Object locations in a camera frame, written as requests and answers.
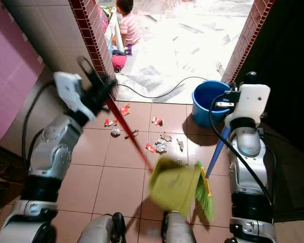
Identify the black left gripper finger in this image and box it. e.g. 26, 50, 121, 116
77, 56, 100, 79
97, 72, 118, 92

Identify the green broom with blue handle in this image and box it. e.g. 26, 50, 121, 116
194, 126, 231, 222

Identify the yellow dustpan with red handle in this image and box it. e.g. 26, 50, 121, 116
104, 95, 204, 217

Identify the pink round toy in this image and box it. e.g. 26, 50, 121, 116
111, 55, 127, 71

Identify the blue plastic bucket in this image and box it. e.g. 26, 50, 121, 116
191, 79, 232, 129

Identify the child in striped shirt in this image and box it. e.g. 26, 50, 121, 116
113, 0, 143, 49

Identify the large crumpled grey paper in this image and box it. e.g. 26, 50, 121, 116
155, 140, 169, 154

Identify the silver left robot leg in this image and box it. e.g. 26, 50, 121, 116
78, 212, 127, 243

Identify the silver robot leg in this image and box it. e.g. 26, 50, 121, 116
78, 212, 127, 243
161, 211, 197, 243

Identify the silver right robot leg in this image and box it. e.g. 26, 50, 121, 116
161, 211, 197, 243

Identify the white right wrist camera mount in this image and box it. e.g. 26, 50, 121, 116
225, 84, 272, 129

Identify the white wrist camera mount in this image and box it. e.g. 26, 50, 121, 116
53, 71, 90, 122
225, 84, 272, 129

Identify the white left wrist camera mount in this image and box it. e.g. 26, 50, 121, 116
53, 71, 90, 122

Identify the white chair frame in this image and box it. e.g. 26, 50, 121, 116
107, 10, 125, 53

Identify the black floor cable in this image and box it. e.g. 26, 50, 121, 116
116, 76, 209, 100

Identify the pink wall panel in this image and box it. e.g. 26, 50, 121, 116
0, 0, 45, 149

